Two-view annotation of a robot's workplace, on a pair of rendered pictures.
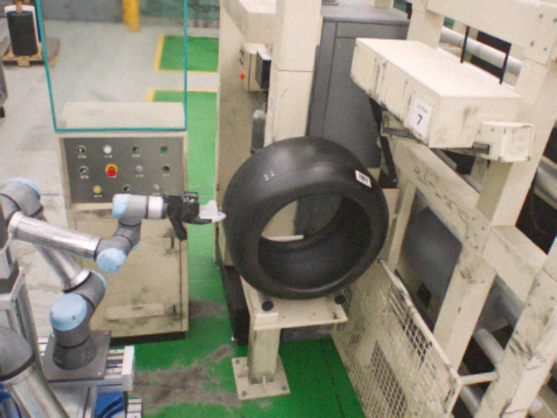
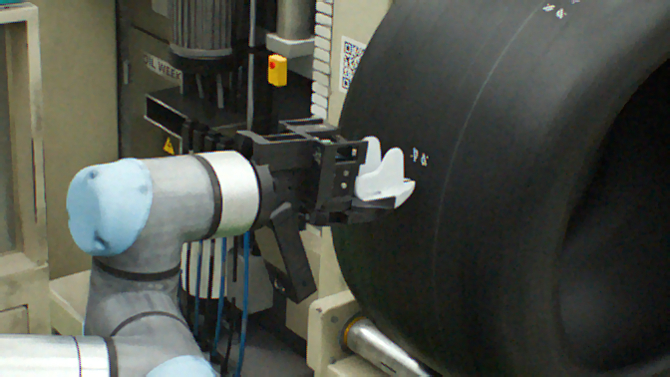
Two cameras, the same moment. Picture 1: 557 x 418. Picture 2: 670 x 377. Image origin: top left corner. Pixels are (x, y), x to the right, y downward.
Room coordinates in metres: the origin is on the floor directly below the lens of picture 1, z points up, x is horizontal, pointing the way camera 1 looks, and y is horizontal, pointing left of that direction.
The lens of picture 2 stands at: (0.39, 0.72, 1.73)
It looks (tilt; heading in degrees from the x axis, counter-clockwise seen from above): 23 degrees down; 336
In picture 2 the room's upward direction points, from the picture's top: 3 degrees clockwise
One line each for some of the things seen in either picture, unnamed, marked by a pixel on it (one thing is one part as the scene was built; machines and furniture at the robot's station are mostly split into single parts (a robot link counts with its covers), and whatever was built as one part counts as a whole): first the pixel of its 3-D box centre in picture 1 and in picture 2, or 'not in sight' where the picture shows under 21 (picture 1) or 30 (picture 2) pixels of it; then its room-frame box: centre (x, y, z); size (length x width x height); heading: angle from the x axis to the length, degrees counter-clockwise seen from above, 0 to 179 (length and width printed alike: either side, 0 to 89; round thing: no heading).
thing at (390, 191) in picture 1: (367, 208); not in sight; (1.90, -0.40, 1.05); 0.20 x 0.15 x 0.30; 16
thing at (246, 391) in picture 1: (260, 373); not in sight; (1.82, 0.00, 0.02); 0.27 x 0.27 x 0.04; 16
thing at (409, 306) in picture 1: (379, 352); not in sight; (1.45, -0.47, 0.65); 0.90 x 0.02 x 0.70; 16
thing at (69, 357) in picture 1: (74, 343); not in sight; (1.22, 0.66, 0.77); 0.15 x 0.15 x 0.10
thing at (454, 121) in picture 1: (421, 86); not in sight; (1.54, -0.41, 1.71); 0.61 x 0.25 x 0.15; 16
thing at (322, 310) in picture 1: (290, 293); not in sight; (1.58, -0.09, 0.80); 0.37 x 0.36 x 0.02; 106
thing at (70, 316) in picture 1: (70, 318); not in sight; (1.23, 0.66, 0.88); 0.13 x 0.12 x 0.14; 177
